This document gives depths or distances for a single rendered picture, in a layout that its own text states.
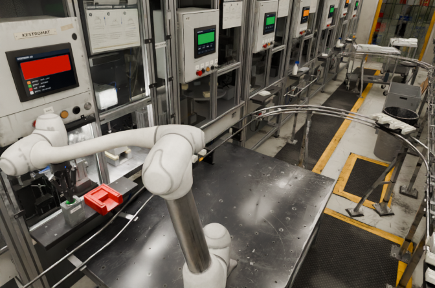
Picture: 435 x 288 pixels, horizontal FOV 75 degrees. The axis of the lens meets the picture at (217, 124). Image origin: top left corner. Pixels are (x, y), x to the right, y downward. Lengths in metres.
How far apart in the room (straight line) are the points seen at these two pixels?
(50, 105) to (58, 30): 0.32
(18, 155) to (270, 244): 1.28
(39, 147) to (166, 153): 0.50
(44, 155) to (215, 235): 0.77
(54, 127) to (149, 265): 0.83
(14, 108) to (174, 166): 0.75
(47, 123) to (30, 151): 0.15
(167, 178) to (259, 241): 0.98
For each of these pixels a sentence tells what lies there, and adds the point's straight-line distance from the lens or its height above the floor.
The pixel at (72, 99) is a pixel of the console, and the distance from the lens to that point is 1.48.
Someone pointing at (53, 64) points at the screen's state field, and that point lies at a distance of 1.38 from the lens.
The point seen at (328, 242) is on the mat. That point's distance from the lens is 2.79.
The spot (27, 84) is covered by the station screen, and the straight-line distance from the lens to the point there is 1.36.
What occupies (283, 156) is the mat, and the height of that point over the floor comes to 0.01.
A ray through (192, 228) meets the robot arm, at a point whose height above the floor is 1.19.
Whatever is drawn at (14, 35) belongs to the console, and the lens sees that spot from 1.34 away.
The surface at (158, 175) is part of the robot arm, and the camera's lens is 0.87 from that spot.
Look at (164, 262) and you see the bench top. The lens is 1.65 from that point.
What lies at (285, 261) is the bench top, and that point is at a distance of 1.68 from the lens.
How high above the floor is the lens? 1.98
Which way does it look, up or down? 27 degrees down
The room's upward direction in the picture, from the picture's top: 2 degrees clockwise
